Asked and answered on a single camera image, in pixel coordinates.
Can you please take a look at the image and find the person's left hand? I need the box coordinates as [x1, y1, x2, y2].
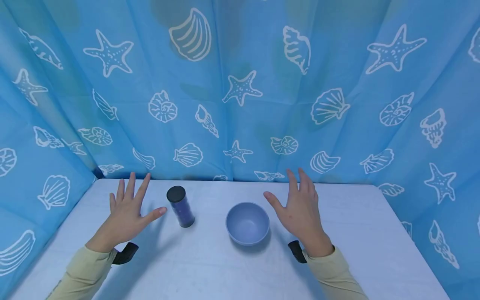
[86, 172, 168, 253]

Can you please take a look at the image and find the person's right hand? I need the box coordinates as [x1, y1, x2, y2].
[263, 168, 334, 258]

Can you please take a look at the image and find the person's left forearm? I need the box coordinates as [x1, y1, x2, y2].
[45, 245, 118, 300]

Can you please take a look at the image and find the person's right forearm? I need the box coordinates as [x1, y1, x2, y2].
[302, 246, 369, 300]

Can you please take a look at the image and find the dark blue black-capped canister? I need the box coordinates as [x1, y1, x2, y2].
[166, 186, 195, 228]

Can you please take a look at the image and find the blue bowl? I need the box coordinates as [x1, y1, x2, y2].
[225, 202, 270, 246]

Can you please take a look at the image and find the black wrist band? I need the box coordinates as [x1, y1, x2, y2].
[112, 242, 139, 265]
[287, 240, 308, 264]

